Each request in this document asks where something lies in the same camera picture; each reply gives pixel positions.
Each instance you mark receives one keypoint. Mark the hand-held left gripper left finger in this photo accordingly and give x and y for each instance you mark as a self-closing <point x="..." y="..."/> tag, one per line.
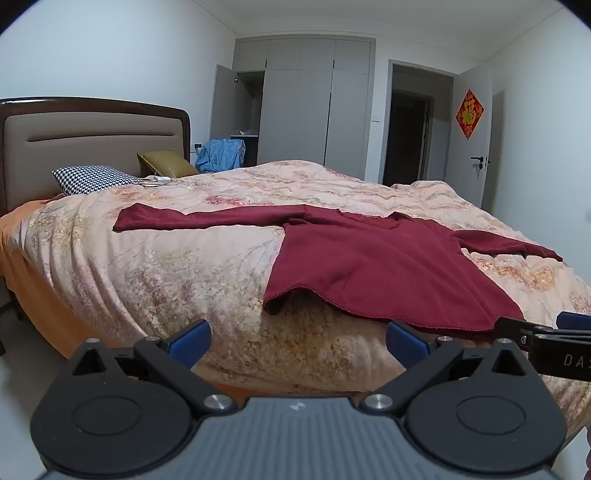
<point x="190" y="342"/>

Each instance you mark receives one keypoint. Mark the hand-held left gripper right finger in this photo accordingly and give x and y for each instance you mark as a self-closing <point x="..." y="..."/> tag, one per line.
<point x="406" y="344"/>

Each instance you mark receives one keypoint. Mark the olive green pillow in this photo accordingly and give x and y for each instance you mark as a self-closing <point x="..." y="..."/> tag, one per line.
<point x="166" y="162"/>

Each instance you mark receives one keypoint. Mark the houndstooth pillow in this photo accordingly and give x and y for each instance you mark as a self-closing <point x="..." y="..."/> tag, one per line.
<point x="92" y="177"/>

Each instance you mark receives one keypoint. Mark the open grey wardrobe door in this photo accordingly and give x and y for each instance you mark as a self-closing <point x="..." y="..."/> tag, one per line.
<point x="224" y="101"/>

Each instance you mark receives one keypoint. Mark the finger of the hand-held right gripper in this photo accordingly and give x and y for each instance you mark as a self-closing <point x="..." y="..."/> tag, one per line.
<point x="575" y="319"/>
<point x="512" y="328"/>

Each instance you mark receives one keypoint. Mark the white room door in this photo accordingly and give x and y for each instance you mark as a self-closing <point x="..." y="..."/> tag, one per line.
<point x="471" y="184"/>

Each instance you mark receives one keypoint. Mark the floral peach quilt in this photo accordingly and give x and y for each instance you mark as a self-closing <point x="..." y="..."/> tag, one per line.
<point x="184" y="258"/>

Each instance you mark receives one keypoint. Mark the dark red long-sleeve shirt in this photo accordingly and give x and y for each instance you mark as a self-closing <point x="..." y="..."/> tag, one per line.
<point x="369" y="267"/>

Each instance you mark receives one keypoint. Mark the grey door frame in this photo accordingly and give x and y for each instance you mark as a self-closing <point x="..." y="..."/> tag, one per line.
<point x="388" y="120"/>

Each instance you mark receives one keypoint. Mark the red diamond door decoration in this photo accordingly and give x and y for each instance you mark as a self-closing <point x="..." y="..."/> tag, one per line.
<point x="469" y="114"/>

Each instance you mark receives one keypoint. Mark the padded wooden bed headboard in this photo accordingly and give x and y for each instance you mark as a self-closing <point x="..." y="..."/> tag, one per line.
<point x="92" y="138"/>

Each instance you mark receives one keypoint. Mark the blue garment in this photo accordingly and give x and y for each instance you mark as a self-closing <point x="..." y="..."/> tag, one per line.
<point x="219" y="156"/>

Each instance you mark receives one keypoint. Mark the grey built-in wardrobe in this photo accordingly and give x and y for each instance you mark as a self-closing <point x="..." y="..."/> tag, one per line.
<point x="295" y="101"/>

